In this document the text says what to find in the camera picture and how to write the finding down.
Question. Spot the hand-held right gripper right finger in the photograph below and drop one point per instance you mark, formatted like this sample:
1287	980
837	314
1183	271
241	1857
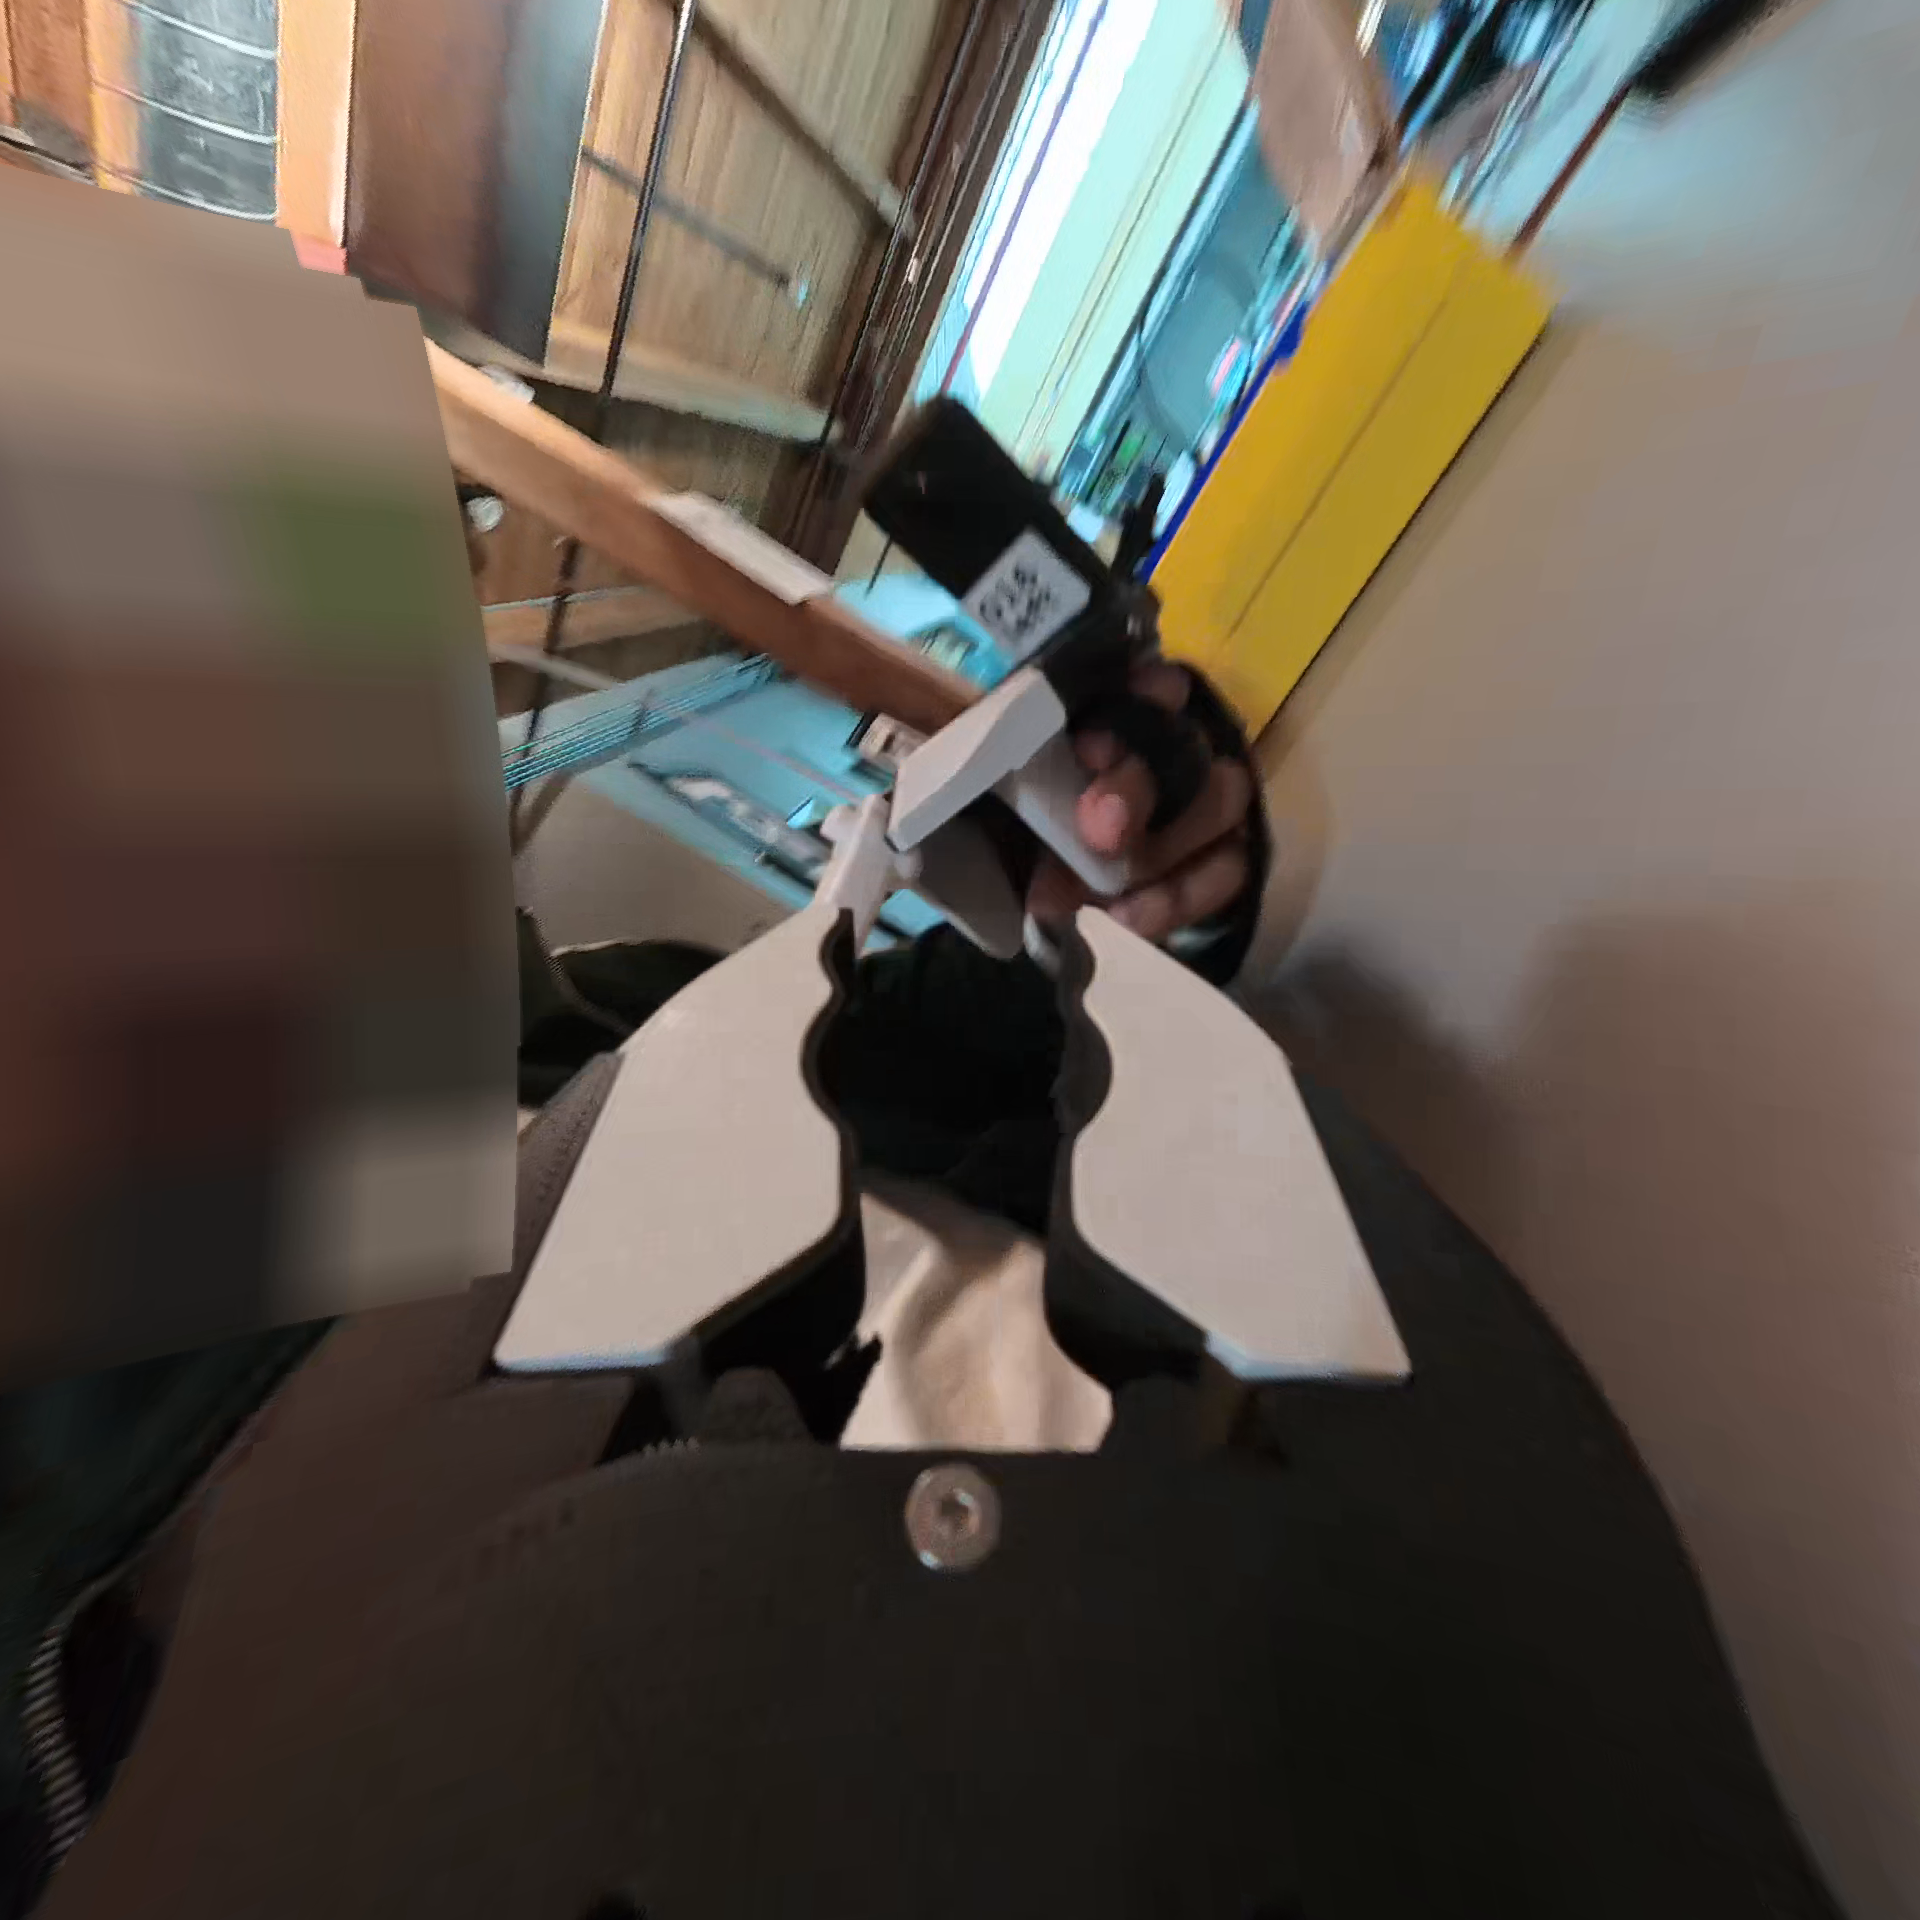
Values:
1232	1198

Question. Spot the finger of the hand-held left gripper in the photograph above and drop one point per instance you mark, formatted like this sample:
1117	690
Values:
1068	840
974	749

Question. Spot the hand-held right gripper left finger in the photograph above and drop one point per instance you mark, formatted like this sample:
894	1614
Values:
693	1168

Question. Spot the small white plastic piece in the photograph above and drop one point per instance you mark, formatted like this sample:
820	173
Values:
865	865

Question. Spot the yellow plastic bin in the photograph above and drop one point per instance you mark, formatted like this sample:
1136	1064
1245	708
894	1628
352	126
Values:
1348	452

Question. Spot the person's left hand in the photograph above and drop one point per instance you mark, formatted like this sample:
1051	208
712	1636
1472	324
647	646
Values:
1119	810

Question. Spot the dark green jacket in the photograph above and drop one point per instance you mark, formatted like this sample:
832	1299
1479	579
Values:
948	1051

